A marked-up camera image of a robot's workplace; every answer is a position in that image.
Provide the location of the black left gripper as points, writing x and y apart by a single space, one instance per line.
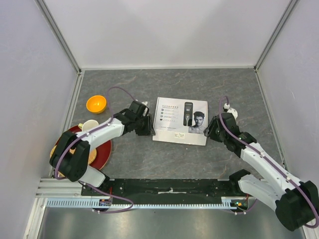
149 129

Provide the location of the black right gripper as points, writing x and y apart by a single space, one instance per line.
213 124

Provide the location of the white cardboard box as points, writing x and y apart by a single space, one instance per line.
181 121

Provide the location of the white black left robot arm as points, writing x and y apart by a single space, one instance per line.
71 154

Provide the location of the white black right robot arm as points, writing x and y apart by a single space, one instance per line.
294 202

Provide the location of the red round tray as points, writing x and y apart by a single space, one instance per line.
103 151

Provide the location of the orange plastic bowl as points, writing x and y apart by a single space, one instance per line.
96 104

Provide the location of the woven bamboo tray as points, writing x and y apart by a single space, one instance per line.
92 156

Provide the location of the cream ceramic cup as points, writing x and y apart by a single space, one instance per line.
88 125

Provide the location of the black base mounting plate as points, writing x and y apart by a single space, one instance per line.
176 191

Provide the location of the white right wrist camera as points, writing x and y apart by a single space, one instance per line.
228 109

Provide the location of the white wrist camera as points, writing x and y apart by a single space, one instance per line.
228 109
145 104

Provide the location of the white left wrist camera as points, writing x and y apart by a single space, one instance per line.
145 104

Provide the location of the grey slotted cable duct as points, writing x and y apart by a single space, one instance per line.
98 204

